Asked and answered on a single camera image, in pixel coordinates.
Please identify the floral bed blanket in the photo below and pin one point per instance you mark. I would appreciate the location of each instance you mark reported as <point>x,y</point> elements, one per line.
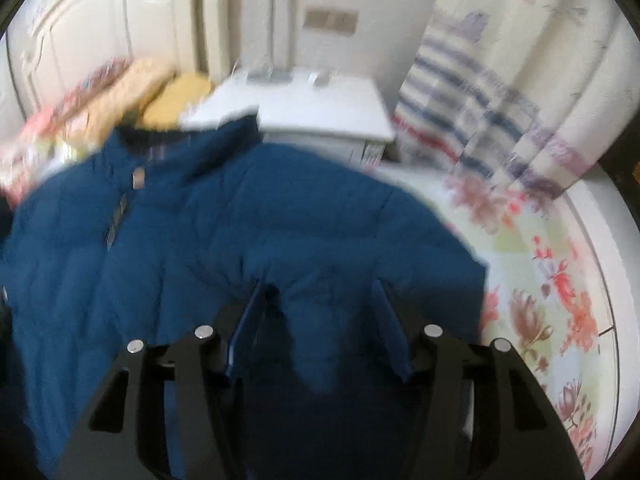
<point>525,270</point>

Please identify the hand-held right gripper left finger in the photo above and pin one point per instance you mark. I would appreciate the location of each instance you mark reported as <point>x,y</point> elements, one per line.
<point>244,322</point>

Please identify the beige wall switch plate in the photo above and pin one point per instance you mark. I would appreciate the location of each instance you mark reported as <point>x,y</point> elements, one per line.
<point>331,19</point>

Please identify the blue padded jacket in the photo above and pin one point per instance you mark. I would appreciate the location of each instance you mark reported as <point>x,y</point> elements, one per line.
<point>300,220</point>

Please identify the white wooden headboard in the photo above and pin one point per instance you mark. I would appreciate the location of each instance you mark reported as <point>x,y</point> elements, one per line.
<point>100,25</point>

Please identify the white nightstand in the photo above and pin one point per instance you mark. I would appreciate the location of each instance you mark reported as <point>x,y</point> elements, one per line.
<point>310,105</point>

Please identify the tan pillow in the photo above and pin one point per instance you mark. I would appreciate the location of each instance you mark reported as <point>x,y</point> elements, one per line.
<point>127,95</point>

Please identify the red patterned pillow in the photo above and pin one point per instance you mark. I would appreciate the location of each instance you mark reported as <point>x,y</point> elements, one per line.
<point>45,135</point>

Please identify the striped printed curtain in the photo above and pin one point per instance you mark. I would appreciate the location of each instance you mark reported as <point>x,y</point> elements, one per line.
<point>500,85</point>

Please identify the white pole lamp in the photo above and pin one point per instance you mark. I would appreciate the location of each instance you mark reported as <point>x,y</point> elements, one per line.
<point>272,76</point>

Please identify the yellow pillow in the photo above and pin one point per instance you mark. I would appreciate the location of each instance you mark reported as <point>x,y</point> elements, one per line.
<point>175,99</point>

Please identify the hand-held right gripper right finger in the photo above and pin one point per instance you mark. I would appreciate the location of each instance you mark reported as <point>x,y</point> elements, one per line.
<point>391,325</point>

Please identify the white charger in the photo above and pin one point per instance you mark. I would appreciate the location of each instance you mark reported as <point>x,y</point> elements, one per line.
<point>318,79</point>

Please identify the white bed side rail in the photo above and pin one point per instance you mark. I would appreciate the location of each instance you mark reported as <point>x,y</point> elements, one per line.
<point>607,270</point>

